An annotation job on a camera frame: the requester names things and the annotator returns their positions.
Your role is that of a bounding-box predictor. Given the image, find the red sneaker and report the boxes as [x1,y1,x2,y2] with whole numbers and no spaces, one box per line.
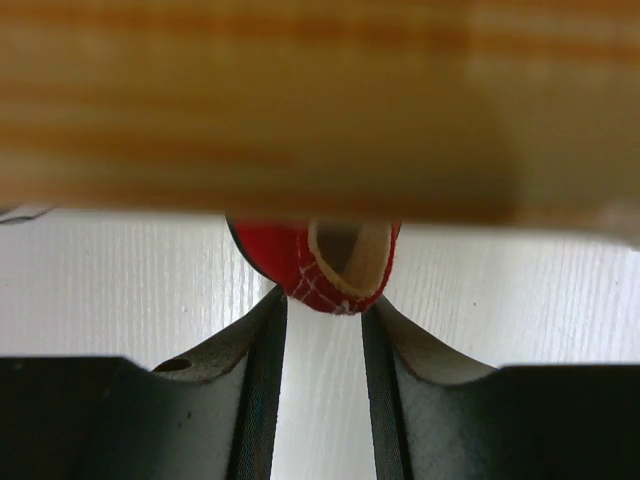
[227,218,401,316]

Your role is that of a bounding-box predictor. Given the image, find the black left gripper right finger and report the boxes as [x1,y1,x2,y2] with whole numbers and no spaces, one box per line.
[362,299,639,479]

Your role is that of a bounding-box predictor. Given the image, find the wooden shoe cabinet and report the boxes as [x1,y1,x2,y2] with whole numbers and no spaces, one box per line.
[1,1,639,244]

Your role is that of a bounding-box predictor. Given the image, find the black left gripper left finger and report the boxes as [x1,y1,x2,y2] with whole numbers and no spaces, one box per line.
[1,288,287,479]

